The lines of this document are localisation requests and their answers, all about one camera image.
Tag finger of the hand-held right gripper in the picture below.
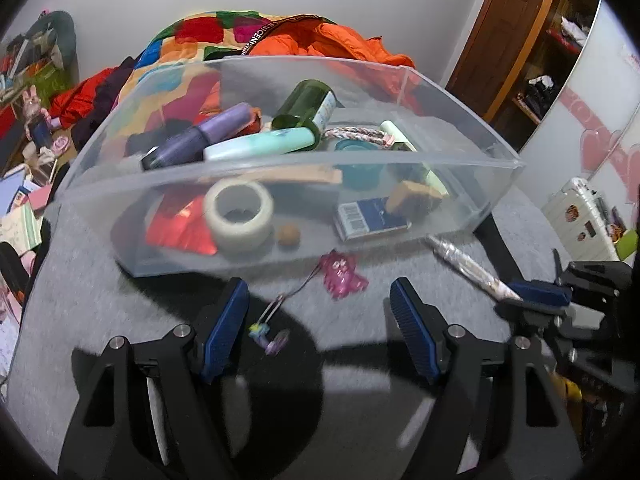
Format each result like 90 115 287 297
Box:
494 300 552 332
509 281 572 307

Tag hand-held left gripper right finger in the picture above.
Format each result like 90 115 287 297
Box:
389 277 583 480

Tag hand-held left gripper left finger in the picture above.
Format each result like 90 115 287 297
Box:
57 277 251 480

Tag clear silver pen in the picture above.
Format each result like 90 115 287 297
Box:
425 234 523 303

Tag pink charm keychain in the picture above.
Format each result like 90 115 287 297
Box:
248 252 368 358

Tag white bandage tape roll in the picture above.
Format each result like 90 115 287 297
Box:
202 177 276 255

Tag clear plastic storage box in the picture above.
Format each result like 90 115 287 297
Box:
44 55 526 278

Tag dark blue barcode box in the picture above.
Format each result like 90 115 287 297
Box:
334 197 413 241

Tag blue tape roll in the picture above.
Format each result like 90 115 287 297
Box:
335 139 383 191

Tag beige cosmetic tube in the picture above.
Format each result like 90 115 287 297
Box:
200 165 343 186

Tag purple tube with black cap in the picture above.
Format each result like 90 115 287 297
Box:
141 102 253 171

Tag braided rope loop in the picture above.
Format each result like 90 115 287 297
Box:
320 126 396 150

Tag grey blanket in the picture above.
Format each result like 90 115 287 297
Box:
0 185 571 480

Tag white suitcase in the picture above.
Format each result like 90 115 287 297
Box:
541 177 626 261

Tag red envelope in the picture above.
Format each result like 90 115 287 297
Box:
145 192 218 257

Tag brown sponge block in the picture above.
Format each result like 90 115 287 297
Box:
385 180 443 218

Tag white wardrobe door pink hearts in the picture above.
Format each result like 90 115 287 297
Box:
520 0 640 261

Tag mint green tube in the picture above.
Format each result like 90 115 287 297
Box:
202 127 316 161

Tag pink book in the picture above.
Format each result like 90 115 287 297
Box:
27 185 53 211

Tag green beige book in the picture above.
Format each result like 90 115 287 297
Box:
0 207 43 253

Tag dark green glass bottle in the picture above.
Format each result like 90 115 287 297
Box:
271 80 337 148

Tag wooden open shelf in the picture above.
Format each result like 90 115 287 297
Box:
510 0 601 126

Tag light blue notebook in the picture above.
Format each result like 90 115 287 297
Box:
0 172 26 216

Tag dark purple cloth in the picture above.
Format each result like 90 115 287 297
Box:
70 57 138 151

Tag wooden door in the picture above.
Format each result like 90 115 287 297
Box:
445 0 566 121

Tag red cloth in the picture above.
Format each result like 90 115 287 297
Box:
50 67 123 121

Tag rabbit plush toy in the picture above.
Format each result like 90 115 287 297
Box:
17 85 68 156

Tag red cabinet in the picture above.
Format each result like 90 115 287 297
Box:
0 105 31 146

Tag orange puffer jacket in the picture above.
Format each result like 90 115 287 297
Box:
247 20 416 101

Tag colourful patchwork blanket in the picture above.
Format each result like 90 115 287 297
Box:
120 10 331 126

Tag dark green armchair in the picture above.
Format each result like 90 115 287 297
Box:
30 10 78 71

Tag pile of clutter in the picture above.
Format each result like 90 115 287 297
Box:
0 30 66 101

